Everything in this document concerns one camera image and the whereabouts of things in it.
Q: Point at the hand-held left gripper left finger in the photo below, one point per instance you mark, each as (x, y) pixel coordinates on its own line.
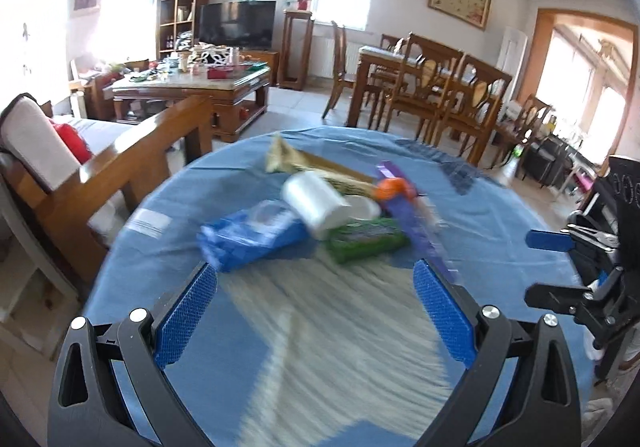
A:
(185, 314)

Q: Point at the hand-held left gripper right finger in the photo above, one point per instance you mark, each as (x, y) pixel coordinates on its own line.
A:
(442, 312)

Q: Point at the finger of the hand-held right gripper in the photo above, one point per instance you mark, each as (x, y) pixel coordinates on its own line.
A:
(547, 241)
(550, 296)

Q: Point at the blue plastic wrapper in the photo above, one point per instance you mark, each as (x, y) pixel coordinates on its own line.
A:
(240, 239)

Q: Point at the purple tube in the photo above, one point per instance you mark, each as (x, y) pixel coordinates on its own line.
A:
(407, 219)

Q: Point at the green gum pack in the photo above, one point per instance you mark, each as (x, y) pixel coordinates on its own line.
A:
(365, 241)

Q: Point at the orange fruit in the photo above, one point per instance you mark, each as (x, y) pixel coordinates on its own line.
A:
(390, 188)

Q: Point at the white plastic jar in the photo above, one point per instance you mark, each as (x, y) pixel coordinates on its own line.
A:
(315, 202)

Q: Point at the pale yellow wrapper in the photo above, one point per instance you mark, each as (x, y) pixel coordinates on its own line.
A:
(285, 158)

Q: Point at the wooden dining chair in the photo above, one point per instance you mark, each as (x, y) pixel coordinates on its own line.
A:
(415, 72)
(472, 97)
(387, 42)
(340, 57)
(527, 119)

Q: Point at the blue tablecloth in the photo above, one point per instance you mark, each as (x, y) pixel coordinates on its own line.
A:
(250, 167)

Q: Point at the wooden sofa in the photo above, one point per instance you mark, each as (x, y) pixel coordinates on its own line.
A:
(150, 137)

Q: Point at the white standing air conditioner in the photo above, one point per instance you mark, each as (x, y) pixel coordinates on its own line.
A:
(514, 62)

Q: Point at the red cushion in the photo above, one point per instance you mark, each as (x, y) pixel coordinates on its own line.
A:
(72, 144)

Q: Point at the wooden coffee table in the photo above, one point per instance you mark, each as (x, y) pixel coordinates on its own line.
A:
(200, 84)

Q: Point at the white sofa cushion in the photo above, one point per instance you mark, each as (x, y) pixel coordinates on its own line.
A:
(30, 142)

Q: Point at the wooden armchair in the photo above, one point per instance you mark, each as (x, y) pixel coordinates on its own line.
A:
(95, 87)

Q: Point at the wooden dining table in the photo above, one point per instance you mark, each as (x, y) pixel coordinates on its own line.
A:
(372, 57)

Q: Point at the white openwork basket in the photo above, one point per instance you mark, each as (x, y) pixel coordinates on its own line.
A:
(210, 54)

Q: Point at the wooden television cabinet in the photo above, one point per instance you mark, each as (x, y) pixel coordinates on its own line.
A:
(267, 64)

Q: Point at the white radiator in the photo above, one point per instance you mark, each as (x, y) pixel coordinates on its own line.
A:
(327, 54)

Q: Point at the flat screen television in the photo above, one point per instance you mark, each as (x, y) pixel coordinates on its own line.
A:
(237, 24)

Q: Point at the wooden bookshelf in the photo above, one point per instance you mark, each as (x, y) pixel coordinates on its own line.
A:
(165, 12)

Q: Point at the tall wooden plant stand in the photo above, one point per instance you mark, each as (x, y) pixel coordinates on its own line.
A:
(297, 17)

